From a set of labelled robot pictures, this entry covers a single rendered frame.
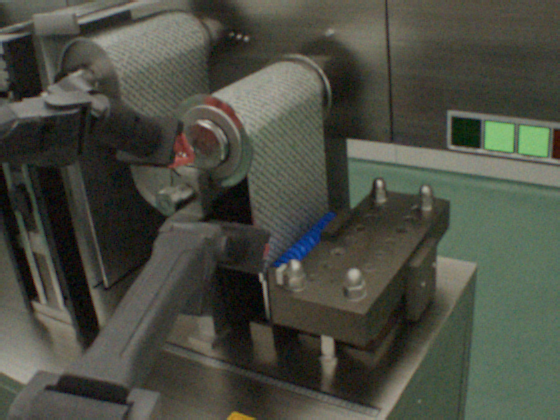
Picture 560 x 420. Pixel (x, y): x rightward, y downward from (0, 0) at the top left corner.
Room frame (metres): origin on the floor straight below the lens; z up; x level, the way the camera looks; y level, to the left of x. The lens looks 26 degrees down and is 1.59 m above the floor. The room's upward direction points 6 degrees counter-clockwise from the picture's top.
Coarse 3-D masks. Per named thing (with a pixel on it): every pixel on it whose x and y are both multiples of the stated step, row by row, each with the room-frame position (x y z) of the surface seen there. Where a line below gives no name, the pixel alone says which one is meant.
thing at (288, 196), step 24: (312, 144) 1.09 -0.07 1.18; (264, 168) 0.96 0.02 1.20; (288, 168) 1.01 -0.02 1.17; (312, 168) 1.08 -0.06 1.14; (264, 192) 0.95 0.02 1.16; (288, 192) 1.01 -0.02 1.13; (312, 192) 1.08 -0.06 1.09; (264, 216) 0.94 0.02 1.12; (288, 216) 1.00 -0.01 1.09; (312, 216) 1.07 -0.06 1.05; (288, 240) 1.00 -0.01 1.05
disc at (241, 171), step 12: (192, 96) 0.97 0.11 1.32; (204, 96) 0.95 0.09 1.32; (180, 108) 0.98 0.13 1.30; (216, 108) 0.94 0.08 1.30; (228, 108) 0.93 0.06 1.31; (240, 120) 0.92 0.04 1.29; (240, 132) 0.92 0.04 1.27; (240, 168) 0.93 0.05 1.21; (216, 180) 0.95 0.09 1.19; (228, 180) 0.94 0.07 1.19; (240, 180) 0.93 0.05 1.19
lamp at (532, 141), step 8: (520, 128) 1.01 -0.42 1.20; (528, 128) 1.00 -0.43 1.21; (536, 128) 0.99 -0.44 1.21; (520, 136) 1.01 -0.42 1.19; (528, 136) 1.00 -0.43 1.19; (536, 136) 0.99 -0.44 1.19; (544, 136) 0.99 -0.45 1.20; (520, 144) 1.01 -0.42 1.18; (528, 144) 1.00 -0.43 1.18; (536, 144) 0.99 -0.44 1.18; (544, 144) 0.99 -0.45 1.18; (520, 152) 1.01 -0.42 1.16; (528, 152) 1.00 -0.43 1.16; (536, 152) 0.99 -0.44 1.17; (544, 152) 0.99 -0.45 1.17
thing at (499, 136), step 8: (488, 128) 1.04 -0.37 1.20; (496, 128) 1.03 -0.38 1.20; (504, 128) 1.02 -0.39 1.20; (512, 128) 1.02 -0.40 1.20; (488, 136) 1.04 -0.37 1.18; (496, 136) 1.03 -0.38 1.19; (504, 136) 1.02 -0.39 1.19; (512, 136) 1.02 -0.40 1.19; (488, 144) 1.04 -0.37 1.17; (496, 144) 1.03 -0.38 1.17; (504, 144) 1.02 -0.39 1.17; (512, 144) 1.02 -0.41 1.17; (512, 152) 1.02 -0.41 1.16
